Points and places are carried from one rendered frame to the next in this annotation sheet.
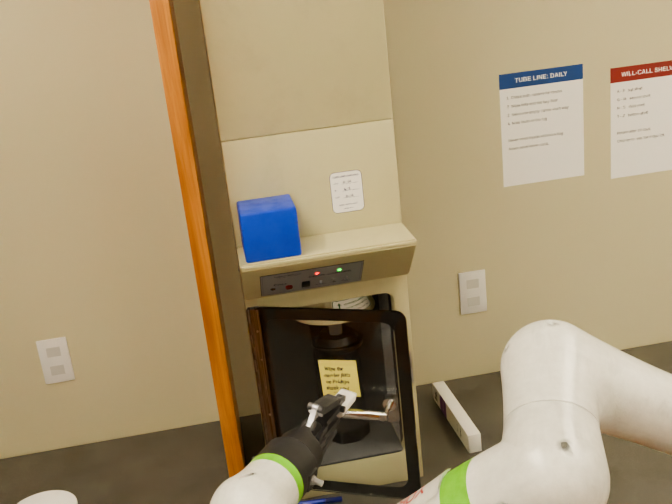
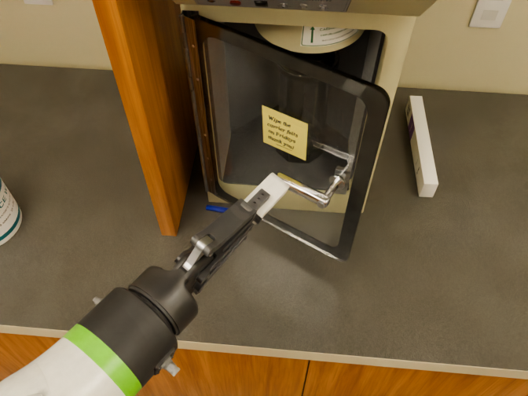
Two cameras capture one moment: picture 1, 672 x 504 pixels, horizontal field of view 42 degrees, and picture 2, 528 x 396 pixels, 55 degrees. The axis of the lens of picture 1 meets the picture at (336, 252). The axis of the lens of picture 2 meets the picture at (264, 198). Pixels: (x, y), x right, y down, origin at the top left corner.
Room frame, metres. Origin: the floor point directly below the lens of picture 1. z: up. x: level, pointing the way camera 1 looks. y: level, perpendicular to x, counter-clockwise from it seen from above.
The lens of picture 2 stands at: (0.98, -0.06, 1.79)
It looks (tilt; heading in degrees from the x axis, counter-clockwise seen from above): 53 degrees down; 13
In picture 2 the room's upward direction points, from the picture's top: straight up
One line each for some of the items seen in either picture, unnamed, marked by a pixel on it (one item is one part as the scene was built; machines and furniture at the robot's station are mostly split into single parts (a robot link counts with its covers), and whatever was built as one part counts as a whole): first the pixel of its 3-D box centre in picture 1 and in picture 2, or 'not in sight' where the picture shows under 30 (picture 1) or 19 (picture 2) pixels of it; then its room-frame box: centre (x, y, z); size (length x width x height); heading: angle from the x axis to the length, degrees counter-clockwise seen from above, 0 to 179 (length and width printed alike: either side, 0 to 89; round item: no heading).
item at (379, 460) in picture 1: (336, 404); (277, 155); (1.50, 0.03, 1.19); 0.30 x 0.01 x 0.40; 70
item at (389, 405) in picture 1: (368, 410); (308, 183); (1.45, -0.03, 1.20); 0.10 x 0.05 x 0.03; 70
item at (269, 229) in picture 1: (268, 227); not in sight; (1.51, 0.12, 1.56); 0.10 x 0.10 x 0.09; 7
